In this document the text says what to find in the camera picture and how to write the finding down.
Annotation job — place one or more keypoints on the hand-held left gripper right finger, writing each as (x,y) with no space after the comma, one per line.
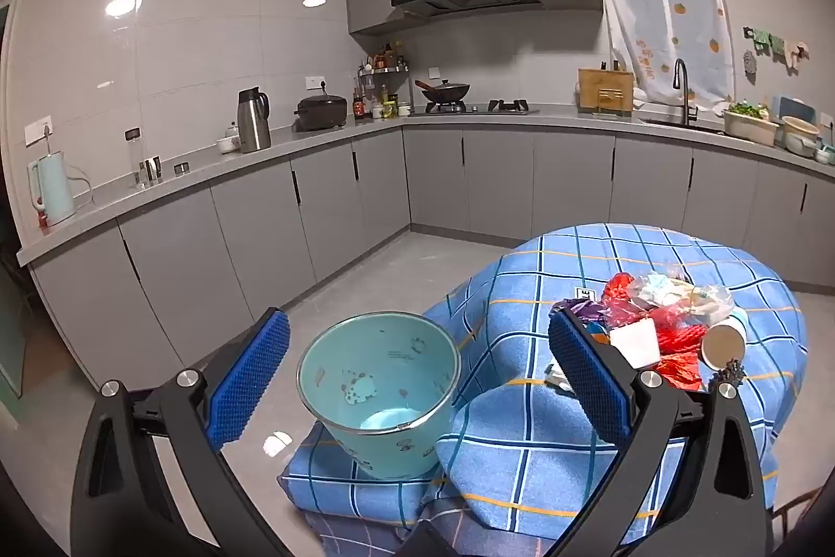
(590,384)

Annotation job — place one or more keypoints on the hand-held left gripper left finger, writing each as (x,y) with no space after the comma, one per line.
(251,381)

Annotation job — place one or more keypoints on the orange blue snack wrapper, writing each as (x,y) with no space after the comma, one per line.
(595,330)

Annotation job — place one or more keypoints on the purple wrapper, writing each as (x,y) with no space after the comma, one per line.
(580,309)

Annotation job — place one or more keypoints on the red plastic bag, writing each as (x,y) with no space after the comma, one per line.
(620,289)

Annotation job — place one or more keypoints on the clear plastic bag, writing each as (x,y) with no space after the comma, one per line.
(678,293)

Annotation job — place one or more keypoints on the teal metal bucket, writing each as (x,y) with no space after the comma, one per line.
(391,361)

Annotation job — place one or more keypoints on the crumpled white paper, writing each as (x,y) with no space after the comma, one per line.
(558,379)

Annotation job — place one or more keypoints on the white square box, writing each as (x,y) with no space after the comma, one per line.
(636,343)

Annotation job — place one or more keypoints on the blue plaid cloth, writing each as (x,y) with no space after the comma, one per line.
(522,446)

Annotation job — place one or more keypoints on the paper cup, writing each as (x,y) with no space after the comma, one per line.
(723,341)

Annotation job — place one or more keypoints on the grey lower cabinets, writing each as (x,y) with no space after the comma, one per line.
(509,178)

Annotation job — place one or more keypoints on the small white teapot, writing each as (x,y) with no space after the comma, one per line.
(228,142)

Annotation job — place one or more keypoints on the clear glass bottle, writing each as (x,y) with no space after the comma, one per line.
(136,159)

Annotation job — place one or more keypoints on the steel thermos jug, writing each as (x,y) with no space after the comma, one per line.
(254,123)

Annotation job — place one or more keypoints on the light teal electric kettle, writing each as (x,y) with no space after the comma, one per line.
(53,191)

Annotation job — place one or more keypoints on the black rice cooker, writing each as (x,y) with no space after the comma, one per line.
(321,114)

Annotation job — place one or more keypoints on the wooden knife block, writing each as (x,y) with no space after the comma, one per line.
(605,90)

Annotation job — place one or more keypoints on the black faucet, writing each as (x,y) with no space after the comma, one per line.
(688,103)

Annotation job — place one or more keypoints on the gas stove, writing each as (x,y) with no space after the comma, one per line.
(476,108)

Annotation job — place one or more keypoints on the basin with green vegetables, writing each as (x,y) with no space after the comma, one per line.
(750,126)

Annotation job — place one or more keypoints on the beige basin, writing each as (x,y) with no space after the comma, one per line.
(799,136)

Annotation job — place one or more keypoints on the black wok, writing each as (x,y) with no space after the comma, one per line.
(447,90)

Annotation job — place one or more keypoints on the metal spice rack with bottles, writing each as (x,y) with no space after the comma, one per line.
(385,80)

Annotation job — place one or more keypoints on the blue cutting board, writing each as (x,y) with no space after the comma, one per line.
(792,107)

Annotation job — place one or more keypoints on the printed window curtain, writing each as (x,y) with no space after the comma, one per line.
(678,28)

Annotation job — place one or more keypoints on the hanging kitchen cloths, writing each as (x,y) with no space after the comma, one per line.
(776,41)

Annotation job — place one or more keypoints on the green door frame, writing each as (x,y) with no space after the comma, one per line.
(6,364)

